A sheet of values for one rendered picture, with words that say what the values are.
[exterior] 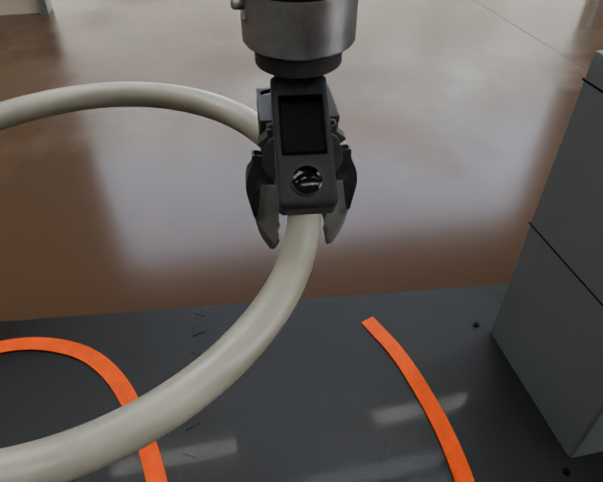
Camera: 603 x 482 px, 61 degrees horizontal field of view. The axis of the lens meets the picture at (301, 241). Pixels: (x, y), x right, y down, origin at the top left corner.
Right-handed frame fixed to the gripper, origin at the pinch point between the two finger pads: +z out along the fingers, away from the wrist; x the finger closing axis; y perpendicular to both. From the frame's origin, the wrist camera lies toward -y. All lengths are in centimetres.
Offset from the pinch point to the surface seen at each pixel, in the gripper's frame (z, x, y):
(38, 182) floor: 94, 93, 146
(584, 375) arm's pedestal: 63, -65, 14
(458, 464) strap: 84, -38, 7
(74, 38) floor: 104, 116, 325
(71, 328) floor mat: 87, 62, 62
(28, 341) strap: 87, 73, 58
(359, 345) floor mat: 87, -22, 45
